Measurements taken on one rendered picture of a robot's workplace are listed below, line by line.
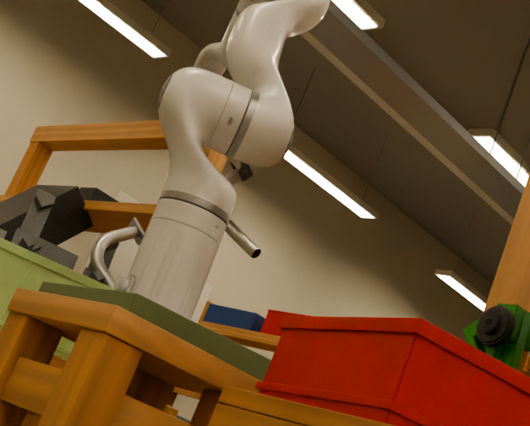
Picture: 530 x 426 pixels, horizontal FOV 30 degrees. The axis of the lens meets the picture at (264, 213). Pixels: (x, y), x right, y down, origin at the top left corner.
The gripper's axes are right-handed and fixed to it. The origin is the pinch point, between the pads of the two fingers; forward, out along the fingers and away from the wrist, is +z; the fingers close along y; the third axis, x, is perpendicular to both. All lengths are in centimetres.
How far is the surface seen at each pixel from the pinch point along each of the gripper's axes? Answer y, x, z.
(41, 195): 4, 44, -27
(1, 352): -60, 61, -65
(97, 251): -10.5, 41.1, -16.4
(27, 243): -9, 52, -29
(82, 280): -32, 46, -37
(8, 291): -29, 59, -42
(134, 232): -6.4, 31.5, -10.1
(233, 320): 310, -9, 521
